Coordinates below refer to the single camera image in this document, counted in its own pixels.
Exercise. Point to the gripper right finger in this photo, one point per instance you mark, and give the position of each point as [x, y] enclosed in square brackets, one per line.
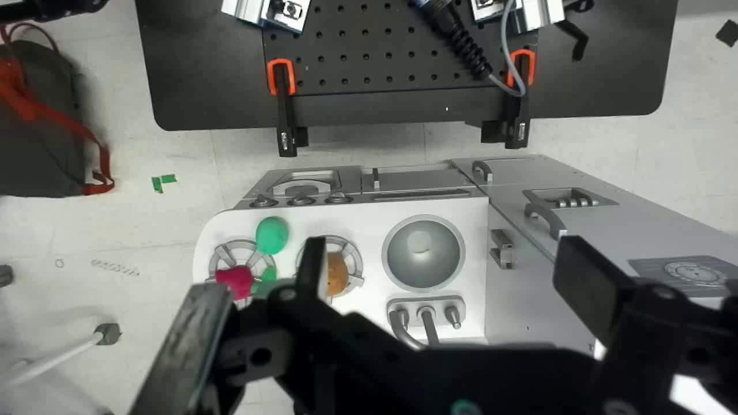
[594, 282]

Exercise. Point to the white toy kitchen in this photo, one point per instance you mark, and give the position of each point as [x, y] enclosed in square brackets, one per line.
[519, 311]

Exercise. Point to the green toy ball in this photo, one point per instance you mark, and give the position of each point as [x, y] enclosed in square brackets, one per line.
[271, 235]

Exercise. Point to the orange and black clamp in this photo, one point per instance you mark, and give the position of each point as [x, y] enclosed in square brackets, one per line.
[519, 115]
[283, 115]

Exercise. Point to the toy kitchen sink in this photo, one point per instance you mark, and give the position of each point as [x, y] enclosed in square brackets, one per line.
[424, 253]

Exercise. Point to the toy kitchen tap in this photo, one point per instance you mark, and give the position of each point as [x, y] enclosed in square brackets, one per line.
[426, 323]

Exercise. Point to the green tape pieces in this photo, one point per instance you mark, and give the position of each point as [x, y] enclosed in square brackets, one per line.
[163, 181]

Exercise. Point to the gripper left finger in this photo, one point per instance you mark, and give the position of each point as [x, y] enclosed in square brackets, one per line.
[311, 271]

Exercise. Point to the toy kitchen knob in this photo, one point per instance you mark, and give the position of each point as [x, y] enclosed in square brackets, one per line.
[301, 200]
[262, 201]
[338, 197]

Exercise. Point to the brown toy object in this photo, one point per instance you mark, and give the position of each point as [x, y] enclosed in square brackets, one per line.
[337, 274]

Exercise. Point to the red toy with green top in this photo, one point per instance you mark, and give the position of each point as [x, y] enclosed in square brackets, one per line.
[233, 281]

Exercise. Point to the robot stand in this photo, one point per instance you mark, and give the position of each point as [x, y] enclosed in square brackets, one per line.
[202, 69]

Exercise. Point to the toy kitchen burner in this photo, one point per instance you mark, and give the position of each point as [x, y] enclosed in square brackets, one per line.
[353, 259]
[228, 256]

